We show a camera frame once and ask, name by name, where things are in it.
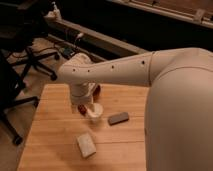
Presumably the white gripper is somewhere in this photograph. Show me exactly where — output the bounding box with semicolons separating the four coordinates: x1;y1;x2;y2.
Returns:
70;83;97;109

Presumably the red pepper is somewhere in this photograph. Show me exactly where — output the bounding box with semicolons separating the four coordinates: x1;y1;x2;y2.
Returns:
78;105;87;115

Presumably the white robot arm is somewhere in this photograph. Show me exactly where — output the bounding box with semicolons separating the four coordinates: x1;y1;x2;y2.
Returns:
58;48;213;171

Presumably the white paper cup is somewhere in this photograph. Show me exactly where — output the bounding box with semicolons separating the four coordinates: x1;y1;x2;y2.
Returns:
87;103;103;120

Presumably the power strip on floor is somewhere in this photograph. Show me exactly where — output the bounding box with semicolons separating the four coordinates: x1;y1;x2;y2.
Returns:
60;47;76;60

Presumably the dark grey rectangular block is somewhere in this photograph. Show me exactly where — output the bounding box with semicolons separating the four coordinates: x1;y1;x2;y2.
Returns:
108;112;129;126

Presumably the white sponge block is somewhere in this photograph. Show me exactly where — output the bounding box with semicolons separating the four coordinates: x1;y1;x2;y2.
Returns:
77;133;96;158

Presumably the white spray bottle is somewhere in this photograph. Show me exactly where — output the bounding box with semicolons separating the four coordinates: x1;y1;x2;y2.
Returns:
52;1;62;20

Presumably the black office chair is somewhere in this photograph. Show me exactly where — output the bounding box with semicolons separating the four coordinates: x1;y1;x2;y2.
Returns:
0;0;59;146

